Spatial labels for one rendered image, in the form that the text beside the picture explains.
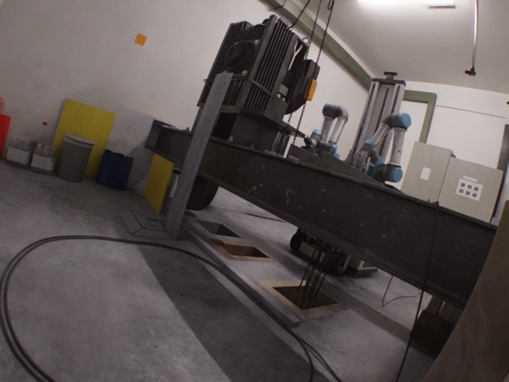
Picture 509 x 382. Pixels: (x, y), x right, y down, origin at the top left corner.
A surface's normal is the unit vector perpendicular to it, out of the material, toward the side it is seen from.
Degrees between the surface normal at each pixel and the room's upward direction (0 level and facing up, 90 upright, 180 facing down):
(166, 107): 90
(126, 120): 90
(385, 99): 90
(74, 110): 87
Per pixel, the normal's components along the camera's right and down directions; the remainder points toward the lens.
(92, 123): 0.61, 0.22
